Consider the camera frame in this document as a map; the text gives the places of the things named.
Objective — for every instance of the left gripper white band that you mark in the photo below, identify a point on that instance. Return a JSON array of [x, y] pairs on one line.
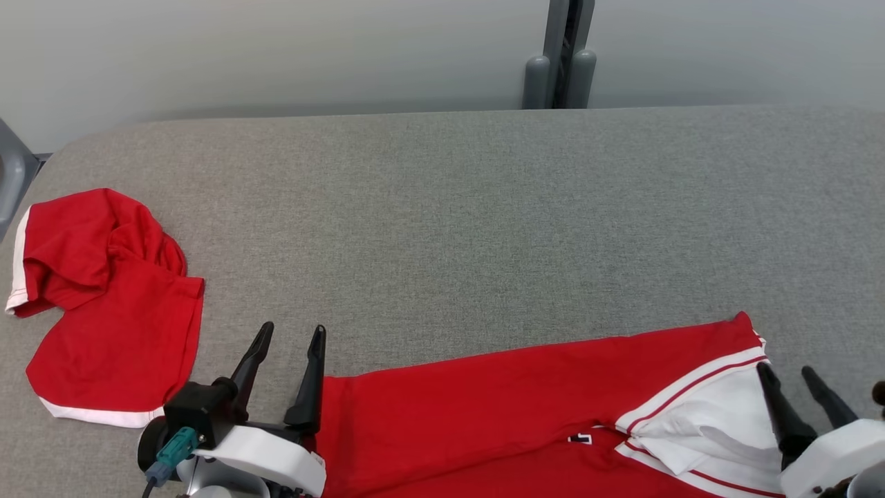
[[269, 453]]

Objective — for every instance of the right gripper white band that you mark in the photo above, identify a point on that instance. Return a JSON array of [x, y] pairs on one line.
[[830, 456]]

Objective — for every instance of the red shorts with white hem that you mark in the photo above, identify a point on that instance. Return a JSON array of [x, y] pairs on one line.
[[117, 318]]

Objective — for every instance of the red jersey with white trim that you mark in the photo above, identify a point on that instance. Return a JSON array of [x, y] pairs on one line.
[[484, 415]]

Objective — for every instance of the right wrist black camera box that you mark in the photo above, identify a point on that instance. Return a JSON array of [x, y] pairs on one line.
[[879, 394]]

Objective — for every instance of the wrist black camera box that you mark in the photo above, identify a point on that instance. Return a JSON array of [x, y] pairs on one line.
[[197, 411], [879, 394]]

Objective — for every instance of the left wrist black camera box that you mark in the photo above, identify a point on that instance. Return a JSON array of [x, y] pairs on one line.
[[197, 411]]

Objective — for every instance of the grey metal frame leg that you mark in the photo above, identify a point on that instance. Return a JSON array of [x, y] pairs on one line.
[[14, 173]]

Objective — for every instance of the grey metal truss post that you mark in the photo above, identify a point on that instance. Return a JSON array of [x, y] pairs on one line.
[[560, 55]]

